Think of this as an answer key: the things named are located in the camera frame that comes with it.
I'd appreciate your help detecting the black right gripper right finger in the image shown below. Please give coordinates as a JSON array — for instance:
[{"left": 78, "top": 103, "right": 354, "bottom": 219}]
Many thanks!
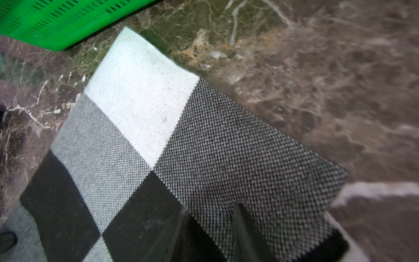
[{"left": 232, "top": 204, "right": 277, "bottom": 262}]

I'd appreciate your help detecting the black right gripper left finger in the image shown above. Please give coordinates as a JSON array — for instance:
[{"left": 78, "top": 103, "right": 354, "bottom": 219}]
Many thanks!
[{"left": 142, "top": 208, "right": 189, "bottom": 262}]

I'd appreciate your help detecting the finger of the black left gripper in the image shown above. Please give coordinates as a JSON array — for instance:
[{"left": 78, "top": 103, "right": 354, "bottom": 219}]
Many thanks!
[{"left": 0, "top": 231, "right": 17, "bottom": 254}]

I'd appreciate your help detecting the black white checkered scarf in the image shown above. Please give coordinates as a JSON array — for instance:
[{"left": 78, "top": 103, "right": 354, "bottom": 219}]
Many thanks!
[{"left": 1, "top": 28, "right": 367, "bottom": 262}]

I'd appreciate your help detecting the green plastic basket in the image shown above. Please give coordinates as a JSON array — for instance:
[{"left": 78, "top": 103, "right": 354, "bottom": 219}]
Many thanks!
[{"left": 1, "top": 0, "right": 152, "bottom": 51}]

